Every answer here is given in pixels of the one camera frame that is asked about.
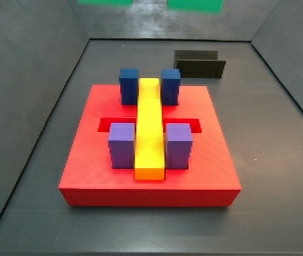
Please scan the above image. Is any green bridge-shaped block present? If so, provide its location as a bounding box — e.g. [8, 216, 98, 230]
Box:
[77, 0, 224, 14]

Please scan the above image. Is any red base board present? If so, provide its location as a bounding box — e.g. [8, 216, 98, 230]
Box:
[59, 85, 241, 207]

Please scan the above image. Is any left purple block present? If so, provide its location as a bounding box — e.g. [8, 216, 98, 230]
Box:
[109, 123, 135, 169]

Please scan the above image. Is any purple block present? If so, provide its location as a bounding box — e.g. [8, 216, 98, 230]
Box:
[109, 123, 135, 169]
[166, 123, 194, 169]

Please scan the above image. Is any right purple block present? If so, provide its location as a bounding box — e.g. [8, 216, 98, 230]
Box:
[166, 123, 194, 169]

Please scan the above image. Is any yellow long bar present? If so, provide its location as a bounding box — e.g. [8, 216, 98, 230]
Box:
[135, 78, 165, 181]

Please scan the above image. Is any right blue block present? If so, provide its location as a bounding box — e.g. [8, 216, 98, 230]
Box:
[161, 69, 181, 106]

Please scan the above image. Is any blue block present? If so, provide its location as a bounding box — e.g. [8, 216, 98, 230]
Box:
[161, 69, 181, 106]
[119, 68, 139, 105]

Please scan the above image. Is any left blue block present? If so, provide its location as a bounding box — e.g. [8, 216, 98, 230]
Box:
[119, 68, 139, 105]

